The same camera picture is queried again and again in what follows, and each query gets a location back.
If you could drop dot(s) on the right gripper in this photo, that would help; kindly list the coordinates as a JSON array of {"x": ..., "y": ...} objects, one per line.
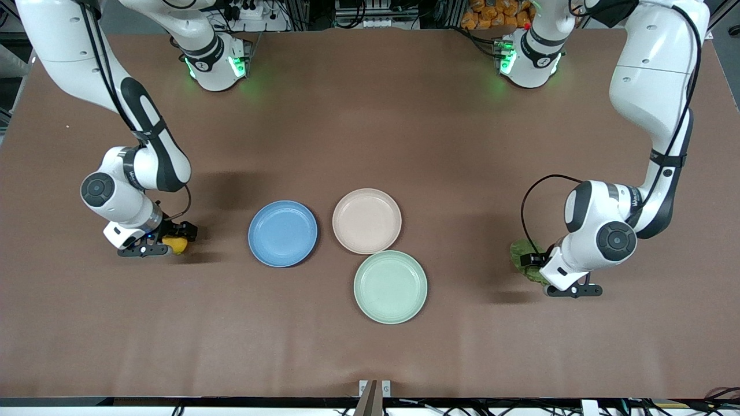
[{"x": 173, "y": 227}]

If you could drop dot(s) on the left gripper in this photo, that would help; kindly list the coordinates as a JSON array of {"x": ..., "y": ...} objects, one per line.
[{"x": 532, "y": 259}]

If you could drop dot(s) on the yellow lemon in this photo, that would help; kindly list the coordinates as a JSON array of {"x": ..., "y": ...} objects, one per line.
[{"x": 176, "y": 247}]

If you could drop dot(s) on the green lettuce leaf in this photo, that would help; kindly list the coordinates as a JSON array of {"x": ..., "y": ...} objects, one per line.
[{"x": 516, "y": 248}]

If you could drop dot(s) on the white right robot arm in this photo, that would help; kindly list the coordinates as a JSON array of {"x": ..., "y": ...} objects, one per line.
[{"x": 63, "y": 52}]

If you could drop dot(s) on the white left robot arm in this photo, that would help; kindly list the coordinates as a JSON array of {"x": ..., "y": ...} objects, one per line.
[{"x": 647, "y": 86}]

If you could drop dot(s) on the blue plate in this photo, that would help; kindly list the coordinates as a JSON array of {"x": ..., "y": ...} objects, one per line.
[{"x": 282, "y": 234}]

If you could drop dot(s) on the pale green plate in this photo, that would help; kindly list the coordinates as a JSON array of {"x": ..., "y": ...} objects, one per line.
[{"x": 391, "y": 287}]

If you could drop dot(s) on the beige plate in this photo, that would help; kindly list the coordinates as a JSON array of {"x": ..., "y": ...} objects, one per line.
[{"x": 367, "y": 222}]

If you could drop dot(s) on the brown table cover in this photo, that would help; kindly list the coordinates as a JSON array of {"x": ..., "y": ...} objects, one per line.
[{"x": 370, "y": 133}]

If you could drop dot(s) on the white power strip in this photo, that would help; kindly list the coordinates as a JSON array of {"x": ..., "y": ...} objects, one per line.
[{"x": 254, "y": 12}]

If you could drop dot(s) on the orange snack bags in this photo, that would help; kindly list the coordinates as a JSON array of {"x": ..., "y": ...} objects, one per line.
[{"x": 491, "y": 14}]

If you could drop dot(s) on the metal table edge bracket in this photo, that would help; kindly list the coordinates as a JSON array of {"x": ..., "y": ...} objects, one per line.
[{"x": 370, "y": 398}]

